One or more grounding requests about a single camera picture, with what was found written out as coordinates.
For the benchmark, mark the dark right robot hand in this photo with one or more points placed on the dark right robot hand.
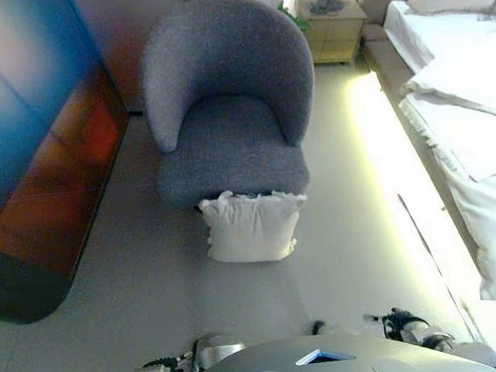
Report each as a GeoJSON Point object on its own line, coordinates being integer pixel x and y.
{"type": "Point", "coordinates": [319, 328]}

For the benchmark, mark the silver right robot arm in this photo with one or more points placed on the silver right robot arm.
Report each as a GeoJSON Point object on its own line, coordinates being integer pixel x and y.
{"type": "Point", "coordinates": [413, 326]}

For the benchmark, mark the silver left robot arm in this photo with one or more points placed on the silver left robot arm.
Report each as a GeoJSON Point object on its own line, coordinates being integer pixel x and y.
{"type": "Point", "coordinates": [211, 352]}

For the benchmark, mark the white frilled square cushion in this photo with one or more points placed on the white frilled square cushion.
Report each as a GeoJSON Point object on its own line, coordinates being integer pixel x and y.
{"type": "Point", "coordinates": [252, 229]}

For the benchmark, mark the grey robot torso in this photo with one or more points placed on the grey robot torso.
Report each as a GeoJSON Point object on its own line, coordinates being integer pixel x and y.
{"type": "Point", "coordinates": [336, 371]}

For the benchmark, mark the white folded duvet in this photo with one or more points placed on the white folded duvet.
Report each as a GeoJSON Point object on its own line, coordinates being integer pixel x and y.
{"type": "Point", "coordinates": [480, 137]}

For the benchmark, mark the grey fabric tub armchair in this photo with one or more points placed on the grey fabric tub armchair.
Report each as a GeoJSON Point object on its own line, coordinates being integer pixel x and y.
{"type": "Point", "coordinates": [223, 65]}

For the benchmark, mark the light wooden nightstand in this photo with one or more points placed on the light wooden nightstand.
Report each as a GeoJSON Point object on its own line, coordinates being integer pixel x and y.
{"type": "Point", "coordinates": [334, 32]}

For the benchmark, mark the bed with white sheet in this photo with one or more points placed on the bed with white sheet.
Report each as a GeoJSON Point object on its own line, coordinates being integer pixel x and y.
{"type": "Point", "coordinates": [409, 34]}

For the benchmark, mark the green leafy plant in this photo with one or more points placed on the green leafy plant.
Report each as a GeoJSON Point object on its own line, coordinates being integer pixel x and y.
{"type": "Point", "coordinates": [295, 18]}

